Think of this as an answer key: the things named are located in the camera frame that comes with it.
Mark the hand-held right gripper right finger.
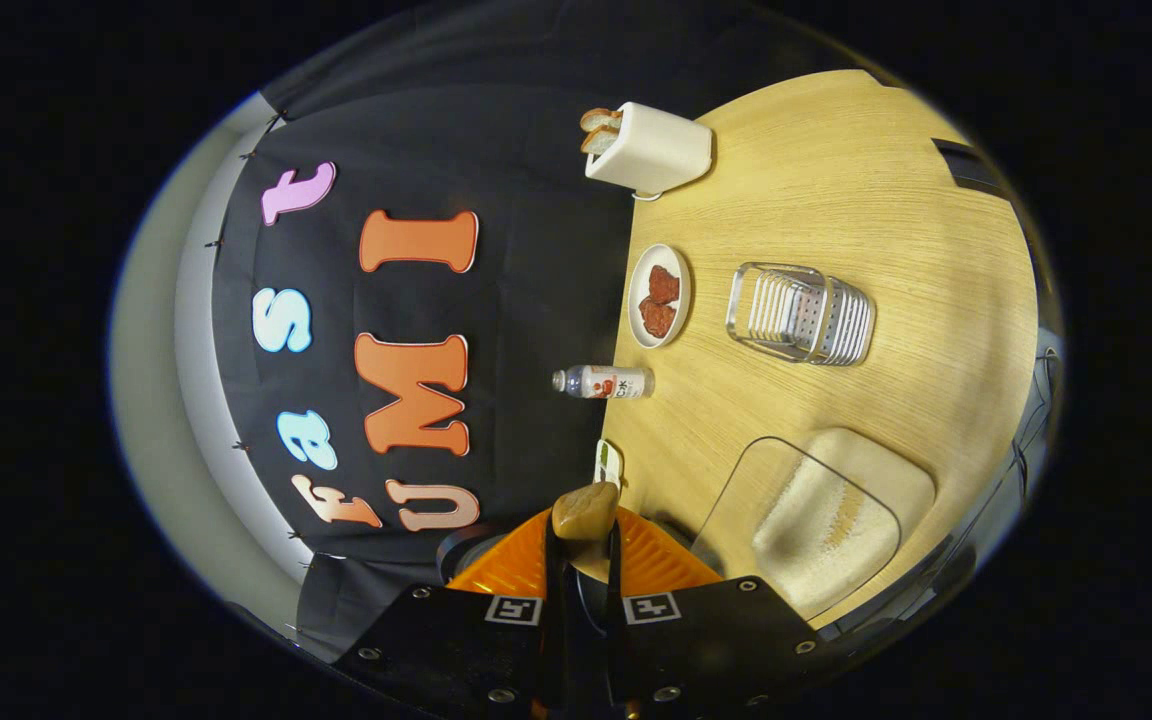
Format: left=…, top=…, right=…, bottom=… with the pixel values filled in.
left=608, top=505, right=822, bottom=720

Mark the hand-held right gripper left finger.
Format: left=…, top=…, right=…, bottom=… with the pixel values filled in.
left=331, top=508, right=565, bottom=720

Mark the dark grey rice cooker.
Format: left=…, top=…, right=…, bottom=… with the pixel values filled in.
left=436, top=522, right=537, bottom=586

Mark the wooden spoon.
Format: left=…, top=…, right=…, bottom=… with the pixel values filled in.
left=551, top=482, right=622, bottom=583

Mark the metal chopstick holder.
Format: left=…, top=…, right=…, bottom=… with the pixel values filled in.
left=726, top=262, right=875, bottom=367

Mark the clear plastic lid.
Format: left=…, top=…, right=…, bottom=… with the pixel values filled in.
left=691, top=436, right=902, bottom=621

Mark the clear drink bottle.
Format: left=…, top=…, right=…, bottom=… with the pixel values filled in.
left=552, top=365, right=655, bottom=401

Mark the white oval plate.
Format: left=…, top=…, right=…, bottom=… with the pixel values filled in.
left=627, top=244, right=693, bottom=349

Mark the white toaster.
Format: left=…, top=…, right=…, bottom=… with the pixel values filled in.
left=584, top=101, right=714, bottom=196

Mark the black table bracket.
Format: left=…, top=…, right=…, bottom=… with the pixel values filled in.
left=933, top=138, right=1012, bottom=201

